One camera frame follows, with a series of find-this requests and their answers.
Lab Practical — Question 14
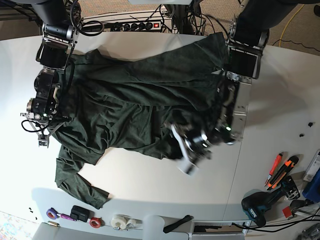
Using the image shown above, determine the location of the black action camera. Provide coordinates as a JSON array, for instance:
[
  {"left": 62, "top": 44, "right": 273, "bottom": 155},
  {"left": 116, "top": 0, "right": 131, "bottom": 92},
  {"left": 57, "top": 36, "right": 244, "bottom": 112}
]
[{"left": 70, "top": 205, "right": 90, "bottom": 223}]

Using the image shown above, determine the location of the red tape roll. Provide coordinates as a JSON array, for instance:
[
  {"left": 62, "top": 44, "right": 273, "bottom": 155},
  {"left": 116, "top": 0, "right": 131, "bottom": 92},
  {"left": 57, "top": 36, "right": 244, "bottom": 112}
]
[{"left": 89, "top": 217, "right": 102, "bottom": 229}]

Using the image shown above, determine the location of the clear tape roll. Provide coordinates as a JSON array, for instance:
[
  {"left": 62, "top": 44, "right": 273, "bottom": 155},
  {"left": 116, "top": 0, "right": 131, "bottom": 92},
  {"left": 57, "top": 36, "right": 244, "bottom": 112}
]
[
  {"left": 126, "top": 218, "right": 142, "bottom": 229},
  {"left": 110, "top": 214, "right": 127, "bottom": 230}
]

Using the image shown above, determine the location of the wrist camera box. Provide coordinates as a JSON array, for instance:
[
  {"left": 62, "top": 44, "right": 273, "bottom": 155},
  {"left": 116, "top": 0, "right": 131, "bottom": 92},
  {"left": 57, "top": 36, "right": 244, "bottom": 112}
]
[
  {"left": 38, "top": 139, "right": 49, "bottom": 148},
  {"left": 177, "top": 160, "right": 199, "bottom": 176}
]

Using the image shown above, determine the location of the dark green long-sleeve t-shirt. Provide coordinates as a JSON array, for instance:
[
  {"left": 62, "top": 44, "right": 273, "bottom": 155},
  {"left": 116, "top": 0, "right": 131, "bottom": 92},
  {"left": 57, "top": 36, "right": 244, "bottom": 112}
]
[{"left": 53, "top": 32, "right": 226, "bottom": 209}]

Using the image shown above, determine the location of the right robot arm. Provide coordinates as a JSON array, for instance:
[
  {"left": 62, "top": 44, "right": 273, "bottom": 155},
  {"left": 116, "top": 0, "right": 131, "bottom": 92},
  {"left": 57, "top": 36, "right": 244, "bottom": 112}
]
[{"left": 21, "top": 0, "right": 105, "bottom": 147}]

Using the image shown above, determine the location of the blue box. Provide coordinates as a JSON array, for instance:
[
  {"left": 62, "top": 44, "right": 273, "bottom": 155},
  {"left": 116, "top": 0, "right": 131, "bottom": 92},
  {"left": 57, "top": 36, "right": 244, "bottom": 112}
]
[{"left": 302, "top": 170, "right": 320, "bottom": 203}]

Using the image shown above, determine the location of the purple tape roll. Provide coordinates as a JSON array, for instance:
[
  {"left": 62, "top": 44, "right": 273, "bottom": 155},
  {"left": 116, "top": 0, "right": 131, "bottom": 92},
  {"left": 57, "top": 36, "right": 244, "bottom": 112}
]
[{"left": 46, "top": 207, "right": 58, "bottom": 220}]

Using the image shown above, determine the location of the purple marker pen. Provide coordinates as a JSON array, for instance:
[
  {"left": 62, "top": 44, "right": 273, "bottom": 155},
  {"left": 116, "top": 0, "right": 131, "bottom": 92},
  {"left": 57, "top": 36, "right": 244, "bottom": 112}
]
[{"left": 57, "top": 213, "right": 76, "bottom": 221}]

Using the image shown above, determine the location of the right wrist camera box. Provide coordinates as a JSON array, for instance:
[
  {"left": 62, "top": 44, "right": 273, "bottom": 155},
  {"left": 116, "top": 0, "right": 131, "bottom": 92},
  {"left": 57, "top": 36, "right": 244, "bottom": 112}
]
[{"left": 38, "top": 139, "right": 49, "bottom": 148}]

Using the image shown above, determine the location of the black strap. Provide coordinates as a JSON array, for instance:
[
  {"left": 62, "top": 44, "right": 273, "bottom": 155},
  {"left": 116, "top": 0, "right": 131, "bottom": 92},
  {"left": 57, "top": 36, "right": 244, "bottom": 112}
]
[{"left": 162, "top": 214, "right": 193, "bottom": 234}]

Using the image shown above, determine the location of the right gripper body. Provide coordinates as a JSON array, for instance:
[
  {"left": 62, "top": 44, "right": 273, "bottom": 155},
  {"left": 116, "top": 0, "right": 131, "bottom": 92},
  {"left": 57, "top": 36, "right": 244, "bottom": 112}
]
[{"left": 26, "top": 117, "right": 72, "bottom": 143}]

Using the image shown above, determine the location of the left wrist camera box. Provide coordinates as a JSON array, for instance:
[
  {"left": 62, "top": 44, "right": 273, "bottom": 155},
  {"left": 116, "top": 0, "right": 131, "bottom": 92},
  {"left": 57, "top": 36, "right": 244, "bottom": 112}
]
[{"left": 177, "top": 160, "right": 199, "bottom": 176}]

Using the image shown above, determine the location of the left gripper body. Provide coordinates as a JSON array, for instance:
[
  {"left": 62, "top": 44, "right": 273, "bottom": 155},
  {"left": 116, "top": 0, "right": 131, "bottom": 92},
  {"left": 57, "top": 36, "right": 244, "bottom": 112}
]
[{"left": 165, "top": 122, "right": 212, "bottom": 168}]

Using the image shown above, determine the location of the teal black cordless drill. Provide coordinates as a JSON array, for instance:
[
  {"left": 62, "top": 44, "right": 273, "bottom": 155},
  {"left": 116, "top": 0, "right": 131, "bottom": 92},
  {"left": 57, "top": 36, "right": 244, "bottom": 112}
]
[{"left": 241, "top": 176, "right": 301, "bottom": 228}]

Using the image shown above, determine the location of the orange black utility knife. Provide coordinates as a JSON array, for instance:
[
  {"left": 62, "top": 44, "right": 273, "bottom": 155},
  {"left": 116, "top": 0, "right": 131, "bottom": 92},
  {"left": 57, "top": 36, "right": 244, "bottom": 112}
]
[{"left": 266, "top": 155, "right": 299, "bottom": 191}]

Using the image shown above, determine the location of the black power strip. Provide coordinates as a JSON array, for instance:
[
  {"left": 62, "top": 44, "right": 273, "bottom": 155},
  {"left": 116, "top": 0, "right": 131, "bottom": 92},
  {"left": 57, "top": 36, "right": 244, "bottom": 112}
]
[{"left": 106, "top": 22, "right": 162, "bottom": 33}]

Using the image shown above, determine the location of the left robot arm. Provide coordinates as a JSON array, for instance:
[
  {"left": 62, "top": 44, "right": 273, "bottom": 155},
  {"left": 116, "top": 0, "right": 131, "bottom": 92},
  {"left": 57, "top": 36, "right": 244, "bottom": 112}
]
[{"left": 168, "top": 0, "right": 315, "bottom": 175}]

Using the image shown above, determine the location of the yellow cable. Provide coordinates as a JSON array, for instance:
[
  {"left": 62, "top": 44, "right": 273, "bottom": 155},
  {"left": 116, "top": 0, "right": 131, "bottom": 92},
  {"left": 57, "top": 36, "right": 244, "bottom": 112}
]
[{"left": 279, "top": 2, "right": 307, "bottom": 47}]

